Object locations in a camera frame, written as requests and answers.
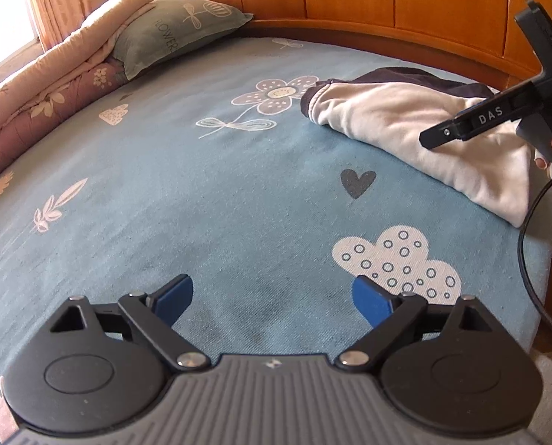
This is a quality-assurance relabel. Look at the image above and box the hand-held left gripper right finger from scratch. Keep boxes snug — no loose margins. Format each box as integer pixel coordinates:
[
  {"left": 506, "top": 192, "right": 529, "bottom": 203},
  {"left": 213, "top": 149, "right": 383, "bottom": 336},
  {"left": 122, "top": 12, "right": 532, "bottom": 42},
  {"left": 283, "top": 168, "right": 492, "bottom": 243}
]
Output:
[{"left": 338, "top": 276, "right": 502, "bottom": 374}]

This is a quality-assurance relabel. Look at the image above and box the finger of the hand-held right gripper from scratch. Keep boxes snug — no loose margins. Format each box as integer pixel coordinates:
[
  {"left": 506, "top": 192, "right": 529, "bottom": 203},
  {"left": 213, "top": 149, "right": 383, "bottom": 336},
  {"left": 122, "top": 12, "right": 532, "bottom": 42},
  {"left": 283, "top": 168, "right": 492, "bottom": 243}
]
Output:
[{"left": 419, "top": 118, "right": 462, "bottom": 151}]

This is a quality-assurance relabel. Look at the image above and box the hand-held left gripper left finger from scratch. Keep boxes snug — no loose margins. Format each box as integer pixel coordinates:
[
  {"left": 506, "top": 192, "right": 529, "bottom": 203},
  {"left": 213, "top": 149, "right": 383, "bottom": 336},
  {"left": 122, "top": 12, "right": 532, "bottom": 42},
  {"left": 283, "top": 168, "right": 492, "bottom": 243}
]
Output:
[{"left": 49, "top": 273, "right": 212, "bottom": 372}]

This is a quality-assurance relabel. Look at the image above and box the cream and black sweatshirt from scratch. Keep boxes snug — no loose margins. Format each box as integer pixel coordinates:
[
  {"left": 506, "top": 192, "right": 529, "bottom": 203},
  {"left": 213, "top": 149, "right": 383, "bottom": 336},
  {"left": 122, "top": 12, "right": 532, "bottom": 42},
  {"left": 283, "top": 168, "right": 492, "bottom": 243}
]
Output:
[{"left": 300, "top": 67, "right": 543, "bottom": 229}]

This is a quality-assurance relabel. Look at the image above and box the bed with blue floral sheet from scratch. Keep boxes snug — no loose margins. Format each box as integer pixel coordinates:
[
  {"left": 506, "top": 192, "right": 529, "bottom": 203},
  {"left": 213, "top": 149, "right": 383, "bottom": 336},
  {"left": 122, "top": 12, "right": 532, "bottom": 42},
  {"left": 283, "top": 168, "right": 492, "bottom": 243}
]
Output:
[{"left": 0, "top": 32, "right": 552, "bottom": 445}]

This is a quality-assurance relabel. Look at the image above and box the folded pink floral quilt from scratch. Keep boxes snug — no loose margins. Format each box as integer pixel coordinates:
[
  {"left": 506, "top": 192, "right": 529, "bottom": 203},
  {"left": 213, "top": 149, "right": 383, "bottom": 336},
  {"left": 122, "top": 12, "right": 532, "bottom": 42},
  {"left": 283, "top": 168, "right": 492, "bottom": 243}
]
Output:
[{"left": 0, "top": 0, "right": 161, "bottom": 186}]

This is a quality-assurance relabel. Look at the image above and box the green printed pillow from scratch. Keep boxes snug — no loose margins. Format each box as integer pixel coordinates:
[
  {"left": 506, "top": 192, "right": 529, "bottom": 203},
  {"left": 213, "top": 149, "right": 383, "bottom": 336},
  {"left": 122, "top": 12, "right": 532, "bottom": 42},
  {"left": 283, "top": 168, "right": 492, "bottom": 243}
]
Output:
[{"left": 111, "top": 0, "right": 254, "bottom": 80}]

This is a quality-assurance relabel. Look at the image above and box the pink curtain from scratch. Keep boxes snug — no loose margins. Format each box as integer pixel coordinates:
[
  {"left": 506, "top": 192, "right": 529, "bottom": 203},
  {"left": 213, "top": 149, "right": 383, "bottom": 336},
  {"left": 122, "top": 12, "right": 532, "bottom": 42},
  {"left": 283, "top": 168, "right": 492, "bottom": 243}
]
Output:
[{"left": 23, "top": 0, "right": 158, "bottom": 52}]

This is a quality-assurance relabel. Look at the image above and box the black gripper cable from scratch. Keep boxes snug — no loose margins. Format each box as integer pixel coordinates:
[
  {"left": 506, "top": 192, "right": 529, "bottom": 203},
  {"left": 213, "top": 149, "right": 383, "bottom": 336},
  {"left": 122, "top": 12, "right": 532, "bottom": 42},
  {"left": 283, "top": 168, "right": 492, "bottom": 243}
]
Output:
[{"left": 517, "top": 171, "right": 552, "bottom": 348}]

